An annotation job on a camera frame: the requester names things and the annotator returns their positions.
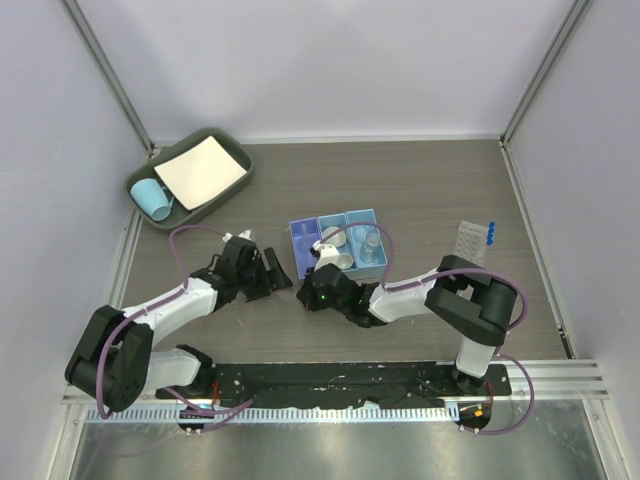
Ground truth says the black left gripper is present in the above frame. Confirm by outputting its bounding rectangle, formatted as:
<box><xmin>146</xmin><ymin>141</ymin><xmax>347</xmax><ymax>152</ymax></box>
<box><xmin>236</xmin><ymin>248</ymin><xmax>290</xmax><ymax>302</ymax></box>

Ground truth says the small white ceramic bowl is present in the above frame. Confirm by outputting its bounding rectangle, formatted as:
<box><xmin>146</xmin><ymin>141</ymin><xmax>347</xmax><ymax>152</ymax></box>
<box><xmin>337</xmin><ymin>253</ymin><xmax>354</xmax><ymax>270</ymax></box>

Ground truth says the large white ceramic bowl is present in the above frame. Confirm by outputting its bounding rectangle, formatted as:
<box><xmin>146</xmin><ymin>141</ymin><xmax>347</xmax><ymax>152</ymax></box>
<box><xmin>322</xmin><ymin>226</ymin><xmax>347</xmax><ymax>248</ymax></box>

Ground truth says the small clear glass bottle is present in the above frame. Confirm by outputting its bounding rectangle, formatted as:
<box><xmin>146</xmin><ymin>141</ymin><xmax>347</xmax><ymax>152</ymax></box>
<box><xmin>360</xmin><ymin>232</ymin><xmax>381</xmax><ymax>264</ymax></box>

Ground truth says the blue tiered organizer box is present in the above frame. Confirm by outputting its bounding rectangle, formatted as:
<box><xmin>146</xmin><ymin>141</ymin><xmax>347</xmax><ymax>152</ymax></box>
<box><xmin>289</xmin><ymin>209</ymin><xmax>387</xmax><ymax>281</ymax></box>

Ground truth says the clear test tube rack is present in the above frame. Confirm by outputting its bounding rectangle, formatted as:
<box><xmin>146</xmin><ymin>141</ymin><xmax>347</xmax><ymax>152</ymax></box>
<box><xmin>453</xmin><ymin>221</ymin><xmax>489</xmax><ymax>266</ymax></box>

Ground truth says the clear glass beaker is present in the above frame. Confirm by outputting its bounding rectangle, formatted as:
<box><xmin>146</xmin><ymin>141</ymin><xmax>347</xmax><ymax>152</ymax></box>
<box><xmin>351</xmin><ymin>225</ymin><xmax>381</xmax><ymax>246</ymax></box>

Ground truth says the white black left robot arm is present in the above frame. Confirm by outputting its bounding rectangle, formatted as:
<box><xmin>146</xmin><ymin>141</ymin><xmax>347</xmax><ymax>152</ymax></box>
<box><xmin>64</xmin><ymin>236</ymin><xmax>293</xmax><ymax>417</ymax></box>

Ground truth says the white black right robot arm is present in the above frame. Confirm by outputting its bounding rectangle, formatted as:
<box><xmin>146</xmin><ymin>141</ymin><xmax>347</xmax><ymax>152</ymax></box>
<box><xmin>296</xmin><ymin>255</ymin><xmax>518</xmax><ymax>395</ymax></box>

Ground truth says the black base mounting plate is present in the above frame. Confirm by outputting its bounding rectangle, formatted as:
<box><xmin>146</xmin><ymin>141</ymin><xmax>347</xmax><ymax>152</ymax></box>
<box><xmin>173</xmin><ymin>361</ymin><xmax>512</xmax><ymax>410</ymax></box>

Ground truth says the white square plate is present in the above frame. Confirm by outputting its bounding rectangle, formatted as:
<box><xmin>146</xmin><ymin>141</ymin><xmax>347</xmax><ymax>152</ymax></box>
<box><xmin>154</xmin><ymin>136</ymin><xmax>247</xmax><ymax>211</ymax></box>

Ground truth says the dark green plastic tray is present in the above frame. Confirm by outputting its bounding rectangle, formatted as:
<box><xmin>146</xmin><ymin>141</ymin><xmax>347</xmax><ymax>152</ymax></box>
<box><xmin>124</xmin><ymin>127</ymin><xmax>254</xmax><ymax>232</ymax></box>

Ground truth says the light blue mug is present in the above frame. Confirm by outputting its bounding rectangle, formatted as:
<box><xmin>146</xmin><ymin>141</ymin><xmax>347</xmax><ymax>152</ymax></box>
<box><xmin>130</xmin><ymin>178</ymin><xmax>174</xmax><ymax>222</ymax></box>

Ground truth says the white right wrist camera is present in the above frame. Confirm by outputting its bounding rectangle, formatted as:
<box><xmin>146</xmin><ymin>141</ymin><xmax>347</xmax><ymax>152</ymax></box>
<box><xmin>309</xmin><ymin>241</ymin><xmax>340</xmax><ymax>271</ymax></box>

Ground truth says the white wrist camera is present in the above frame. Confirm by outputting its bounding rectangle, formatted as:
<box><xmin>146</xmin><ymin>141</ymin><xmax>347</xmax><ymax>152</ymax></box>
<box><xmin>222</xmin><ymin>229</ymin><xmax>253</xmax><ymax>243</ymax></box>
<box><xmin>309</xmin><ymin>241</ymin><xmax>340</xmax><ymax>271</ymax></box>

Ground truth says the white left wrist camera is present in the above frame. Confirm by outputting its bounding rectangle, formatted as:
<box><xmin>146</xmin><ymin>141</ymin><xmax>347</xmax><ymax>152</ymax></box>
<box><xmin>222</xmin><ymin>229</ymin><xmax>253</xmax><ymax>243</ymax></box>

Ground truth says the white slotted cable duct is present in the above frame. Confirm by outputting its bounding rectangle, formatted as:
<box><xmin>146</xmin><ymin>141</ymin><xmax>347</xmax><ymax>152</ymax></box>
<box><xmin>108</xmin><ymin>402</ymin><xmax>459</xmax><ymax>424</ymax></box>

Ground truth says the aluminium rail profile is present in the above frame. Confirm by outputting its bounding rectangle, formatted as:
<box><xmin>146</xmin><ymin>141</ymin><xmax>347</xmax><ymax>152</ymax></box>
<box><xmin>504</xmin><ymin>358</ymin><xmax>610</xmax><ymax>401</ymax></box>

